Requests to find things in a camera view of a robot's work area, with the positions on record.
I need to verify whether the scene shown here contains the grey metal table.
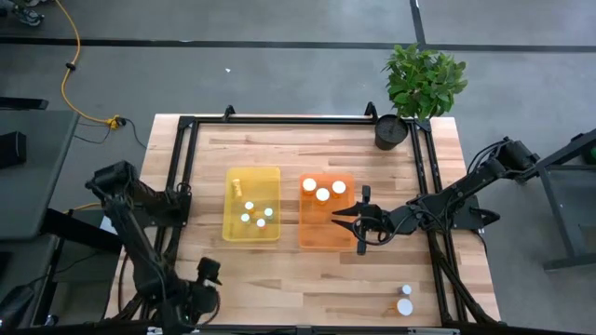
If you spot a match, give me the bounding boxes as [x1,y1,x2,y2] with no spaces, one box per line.
[528,127,596,272]

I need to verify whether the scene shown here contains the person's shoe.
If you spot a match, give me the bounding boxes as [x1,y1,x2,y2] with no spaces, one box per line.
[11,4,47,28]

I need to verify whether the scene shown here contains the black box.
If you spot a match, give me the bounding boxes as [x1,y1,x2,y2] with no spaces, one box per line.
[0,130,28,169]

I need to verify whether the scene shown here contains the green potted plant black pot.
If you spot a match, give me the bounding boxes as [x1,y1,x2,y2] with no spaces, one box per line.
[373,42,469,152]

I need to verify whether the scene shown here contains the translucent yellow plastic bin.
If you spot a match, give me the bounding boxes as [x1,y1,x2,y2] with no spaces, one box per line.
[221,166,282,243]

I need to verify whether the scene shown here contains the grey desk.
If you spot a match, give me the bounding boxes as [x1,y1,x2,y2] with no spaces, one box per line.
[0,109,80,241]

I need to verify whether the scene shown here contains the white sheet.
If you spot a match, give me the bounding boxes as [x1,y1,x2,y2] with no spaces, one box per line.
[99,213,132,237]

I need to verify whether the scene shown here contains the dark rounded object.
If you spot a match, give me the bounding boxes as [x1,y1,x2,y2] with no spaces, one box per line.
[0,282,34,329]

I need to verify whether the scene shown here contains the black flat bar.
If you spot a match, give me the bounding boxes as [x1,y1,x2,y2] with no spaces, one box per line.
[0,96,50,112]

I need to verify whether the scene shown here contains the translucent orange plastic bin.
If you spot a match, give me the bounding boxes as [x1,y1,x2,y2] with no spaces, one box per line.
[298,172,359,250]

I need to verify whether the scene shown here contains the yellow extension cable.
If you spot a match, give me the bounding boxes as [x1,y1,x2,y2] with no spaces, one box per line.
[54,0,123,130]

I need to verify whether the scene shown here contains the silver metal bar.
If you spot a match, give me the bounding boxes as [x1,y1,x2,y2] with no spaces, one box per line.
[407,327,460,335]

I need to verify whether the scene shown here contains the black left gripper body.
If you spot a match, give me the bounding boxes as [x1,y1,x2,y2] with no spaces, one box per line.
[183,281,221,327]

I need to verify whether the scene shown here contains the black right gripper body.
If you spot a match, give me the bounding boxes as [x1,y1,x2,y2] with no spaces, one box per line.
[357,184,401,256]

